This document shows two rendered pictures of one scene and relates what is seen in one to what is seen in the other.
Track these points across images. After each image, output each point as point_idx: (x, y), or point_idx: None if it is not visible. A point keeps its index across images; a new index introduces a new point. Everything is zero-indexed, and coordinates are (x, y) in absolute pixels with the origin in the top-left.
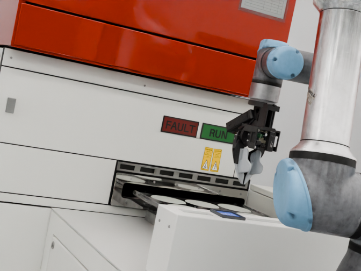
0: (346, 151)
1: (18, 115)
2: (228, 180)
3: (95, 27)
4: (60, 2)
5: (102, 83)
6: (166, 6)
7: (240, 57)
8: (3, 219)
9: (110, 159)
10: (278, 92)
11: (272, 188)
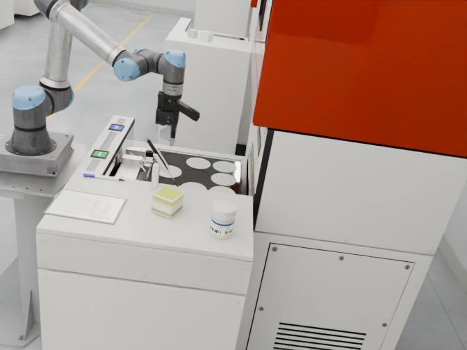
0: (42, 76)
1: None
2: (254, 185)
3: (254, 51)
4: (256, 36)
5: None
6: (259, 37)
7: (256, 79)
8: (246, 154)
9: (253, 139)
10: (162, 85)
11: (242, 203)
